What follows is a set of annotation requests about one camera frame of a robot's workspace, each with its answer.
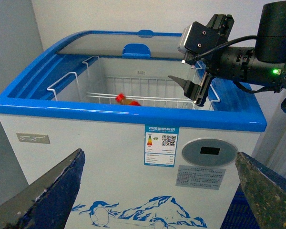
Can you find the grey vertical blinds curtain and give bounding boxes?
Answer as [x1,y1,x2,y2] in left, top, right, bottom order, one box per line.
[253,89,286,178]

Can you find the round grey control panel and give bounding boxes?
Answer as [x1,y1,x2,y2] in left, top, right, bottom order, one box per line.
[182,138,238,167]

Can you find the white wire freezer basket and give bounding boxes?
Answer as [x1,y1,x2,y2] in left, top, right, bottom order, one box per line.
[46,55,221,111]

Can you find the red label tea bottle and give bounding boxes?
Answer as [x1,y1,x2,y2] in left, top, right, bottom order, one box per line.
[115,93,141,106]

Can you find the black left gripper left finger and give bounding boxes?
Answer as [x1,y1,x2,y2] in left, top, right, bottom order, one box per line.
[0,149,85,229]

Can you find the grey instruction sticker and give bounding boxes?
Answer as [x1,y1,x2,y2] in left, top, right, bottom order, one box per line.
[175,165,226,190]

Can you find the blue plastic shopping basket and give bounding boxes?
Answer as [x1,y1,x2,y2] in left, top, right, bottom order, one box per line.
[221,185,260,229]

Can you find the silver brand nameplate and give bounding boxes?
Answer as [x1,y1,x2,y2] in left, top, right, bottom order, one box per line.
[16,133,50,144]

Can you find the black camera cable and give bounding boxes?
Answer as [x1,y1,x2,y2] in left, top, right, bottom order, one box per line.
[192,35,258,60]

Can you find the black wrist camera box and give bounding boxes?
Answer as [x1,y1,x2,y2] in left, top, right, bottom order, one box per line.
[177,21,220,54]

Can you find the glass sliding lid blue handle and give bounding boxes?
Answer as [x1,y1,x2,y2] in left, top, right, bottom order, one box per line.
[56,43,189,60]

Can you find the rear glass sliding lid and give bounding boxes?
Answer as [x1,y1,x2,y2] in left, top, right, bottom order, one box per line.
[64,30,181,52]

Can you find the blue energy label sticker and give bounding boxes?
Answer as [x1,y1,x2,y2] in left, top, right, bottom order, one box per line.
[144,125,179,167]

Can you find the white chest freezer blue rim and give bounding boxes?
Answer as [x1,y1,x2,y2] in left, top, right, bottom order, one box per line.
[0,31,266,229]

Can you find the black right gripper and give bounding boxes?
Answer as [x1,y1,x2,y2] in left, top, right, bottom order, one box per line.
[168,14,254,106]

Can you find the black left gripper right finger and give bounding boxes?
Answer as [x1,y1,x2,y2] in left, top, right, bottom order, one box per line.
[235,152,286,229]

